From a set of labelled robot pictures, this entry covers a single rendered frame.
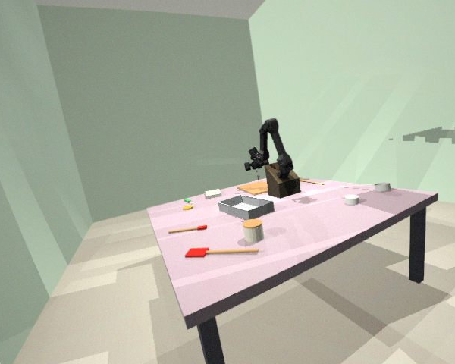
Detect red spatula with wooden handle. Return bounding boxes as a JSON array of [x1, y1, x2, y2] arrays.
[[184, 248, 259, 257]]

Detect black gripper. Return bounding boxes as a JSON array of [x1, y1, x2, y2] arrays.
[[244, 159, 269, 171]]

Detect grey cylindrical canister with wooden lid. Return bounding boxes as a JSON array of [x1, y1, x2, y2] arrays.
[[243, 219, 264, 243]]

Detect white short cylinder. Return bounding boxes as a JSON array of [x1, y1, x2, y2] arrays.
[[345, 195, 359, 205]]

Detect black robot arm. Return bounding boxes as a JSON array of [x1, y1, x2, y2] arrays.
[[249, 118, 294, 180]]

